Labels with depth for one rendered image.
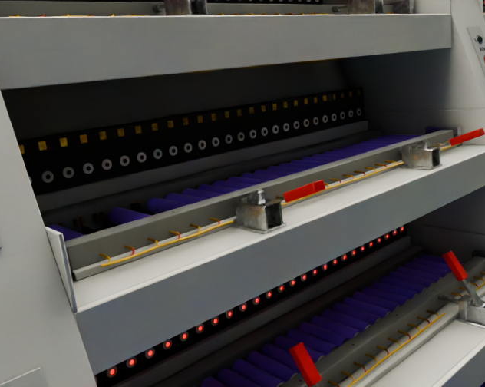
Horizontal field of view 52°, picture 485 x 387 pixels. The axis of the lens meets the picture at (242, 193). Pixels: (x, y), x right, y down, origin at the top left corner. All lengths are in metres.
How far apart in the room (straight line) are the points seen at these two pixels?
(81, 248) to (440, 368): 0.38
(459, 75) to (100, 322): 0.60
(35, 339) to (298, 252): 0.22
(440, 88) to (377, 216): 0.32
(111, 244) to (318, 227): 0.18
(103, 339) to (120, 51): 0.21
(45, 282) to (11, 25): 0.17
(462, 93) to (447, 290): 0.28
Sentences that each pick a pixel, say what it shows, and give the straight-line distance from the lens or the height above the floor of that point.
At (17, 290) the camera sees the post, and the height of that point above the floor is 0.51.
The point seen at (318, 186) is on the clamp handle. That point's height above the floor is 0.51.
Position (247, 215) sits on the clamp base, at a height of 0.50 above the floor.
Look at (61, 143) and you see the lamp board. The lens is 0.51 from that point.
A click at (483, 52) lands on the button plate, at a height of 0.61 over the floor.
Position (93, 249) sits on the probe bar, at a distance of 0.38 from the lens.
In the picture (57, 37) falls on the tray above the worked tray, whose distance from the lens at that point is 0.38.
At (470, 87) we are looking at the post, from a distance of 0.78.
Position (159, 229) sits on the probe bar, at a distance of 0.41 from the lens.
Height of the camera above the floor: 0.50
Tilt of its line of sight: 3 degrees up
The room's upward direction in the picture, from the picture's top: 19 degrees counter-clockwise
